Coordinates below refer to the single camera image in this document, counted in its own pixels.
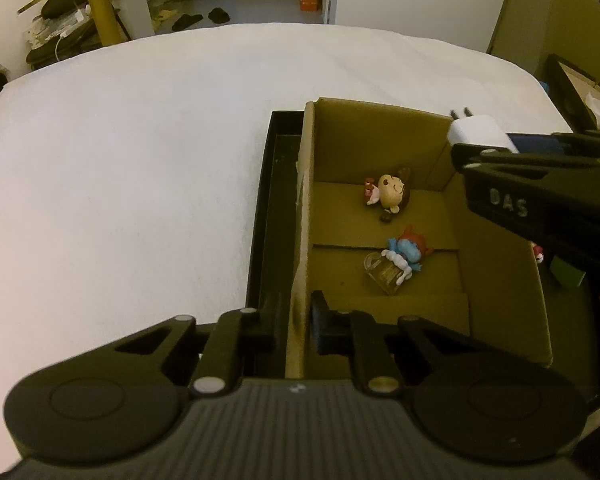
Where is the pink-haired doll figurine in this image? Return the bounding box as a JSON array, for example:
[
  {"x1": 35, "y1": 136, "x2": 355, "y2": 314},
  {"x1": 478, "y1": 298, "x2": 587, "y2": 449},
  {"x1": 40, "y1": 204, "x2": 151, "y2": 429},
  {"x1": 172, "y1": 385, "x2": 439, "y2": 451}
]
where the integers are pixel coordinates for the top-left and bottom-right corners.
[{"x1": 531, "y1": 243, "x2": 544, "y2": 264}]

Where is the white power adapter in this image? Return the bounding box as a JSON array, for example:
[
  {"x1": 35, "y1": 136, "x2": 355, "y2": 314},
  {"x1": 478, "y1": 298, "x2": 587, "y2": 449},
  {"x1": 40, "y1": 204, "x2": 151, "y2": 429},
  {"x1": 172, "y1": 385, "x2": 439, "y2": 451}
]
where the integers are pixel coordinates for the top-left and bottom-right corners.
[{"x1": 448, "y1": 107, "x2": 518, "y2": 153}]

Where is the blue smurf figurine with jar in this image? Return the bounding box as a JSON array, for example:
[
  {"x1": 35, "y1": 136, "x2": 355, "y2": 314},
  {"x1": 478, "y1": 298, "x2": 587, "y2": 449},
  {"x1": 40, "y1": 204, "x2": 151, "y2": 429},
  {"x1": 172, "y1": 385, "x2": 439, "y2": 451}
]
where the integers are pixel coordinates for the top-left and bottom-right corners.
[{"x1": 363, "y1": 224, "x2": 434, "y2": 296}]

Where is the brown cardboard box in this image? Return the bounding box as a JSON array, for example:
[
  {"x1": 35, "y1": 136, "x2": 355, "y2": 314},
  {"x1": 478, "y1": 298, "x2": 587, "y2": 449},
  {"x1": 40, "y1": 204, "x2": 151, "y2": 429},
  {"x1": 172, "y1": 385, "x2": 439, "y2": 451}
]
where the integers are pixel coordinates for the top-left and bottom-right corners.
[{"x1": 284, "y1": 96, "x2": 554, "y2": 380}]

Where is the green hexagonal box toy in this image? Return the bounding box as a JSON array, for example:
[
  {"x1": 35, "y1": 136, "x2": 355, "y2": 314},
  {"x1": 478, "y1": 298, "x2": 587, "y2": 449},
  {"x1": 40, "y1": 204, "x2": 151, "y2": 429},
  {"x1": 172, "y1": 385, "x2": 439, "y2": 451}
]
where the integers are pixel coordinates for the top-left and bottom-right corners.
[{"x1": 550, "y1": 257, "x2": 585, "y2": 288}]

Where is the black framed box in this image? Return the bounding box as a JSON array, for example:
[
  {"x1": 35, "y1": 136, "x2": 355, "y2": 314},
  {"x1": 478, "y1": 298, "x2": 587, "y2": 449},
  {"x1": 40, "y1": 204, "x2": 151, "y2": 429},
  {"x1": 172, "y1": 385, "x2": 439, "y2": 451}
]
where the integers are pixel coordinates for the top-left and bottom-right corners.
[{"x1": 545, "y1": 54, "x2": 600, "y2": 132}]

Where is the black shallow tray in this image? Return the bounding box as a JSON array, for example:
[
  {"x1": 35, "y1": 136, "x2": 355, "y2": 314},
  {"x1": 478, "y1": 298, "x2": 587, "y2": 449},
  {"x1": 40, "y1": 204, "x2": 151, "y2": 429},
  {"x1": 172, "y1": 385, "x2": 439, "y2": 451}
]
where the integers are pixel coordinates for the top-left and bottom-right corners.
[{"x1": 244, "y1": 109, "x2": 600, "y2": 428}]

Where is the brown-haired doll figurine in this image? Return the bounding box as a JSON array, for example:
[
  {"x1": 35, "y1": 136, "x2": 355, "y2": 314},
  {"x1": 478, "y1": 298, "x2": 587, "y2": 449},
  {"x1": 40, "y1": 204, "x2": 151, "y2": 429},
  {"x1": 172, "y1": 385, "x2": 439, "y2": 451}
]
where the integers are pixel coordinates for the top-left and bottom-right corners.
[{"x1": 364, "y1": 167, "x2": 411, "y2": 223}]

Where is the black slipper left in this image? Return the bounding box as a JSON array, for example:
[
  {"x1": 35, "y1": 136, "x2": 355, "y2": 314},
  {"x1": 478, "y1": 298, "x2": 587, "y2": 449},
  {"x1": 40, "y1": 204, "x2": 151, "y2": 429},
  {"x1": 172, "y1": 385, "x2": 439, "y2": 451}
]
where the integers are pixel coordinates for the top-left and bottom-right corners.
[{"x1": 171, "y1": 14, "x2": 204, "y2": 32}]

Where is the black slipper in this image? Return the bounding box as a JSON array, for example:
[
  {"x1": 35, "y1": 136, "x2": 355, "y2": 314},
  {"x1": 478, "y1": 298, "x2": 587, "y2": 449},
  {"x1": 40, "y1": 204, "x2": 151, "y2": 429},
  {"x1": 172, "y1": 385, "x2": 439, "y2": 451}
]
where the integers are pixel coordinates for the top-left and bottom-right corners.
[
  {"x1": 208, "y1": 8, "x2": 230, "y2": 25},
  {"x1": 171, "y1": 14, "x2": 204, "y2": 32}
]

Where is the black slipper right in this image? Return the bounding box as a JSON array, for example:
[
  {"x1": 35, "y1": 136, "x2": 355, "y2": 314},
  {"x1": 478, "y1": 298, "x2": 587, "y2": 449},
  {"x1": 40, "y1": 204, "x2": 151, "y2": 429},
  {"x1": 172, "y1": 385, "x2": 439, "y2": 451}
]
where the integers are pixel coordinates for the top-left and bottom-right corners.
[{"x1": 208, "y1": 8, "x2": 230, "y2": 25}]

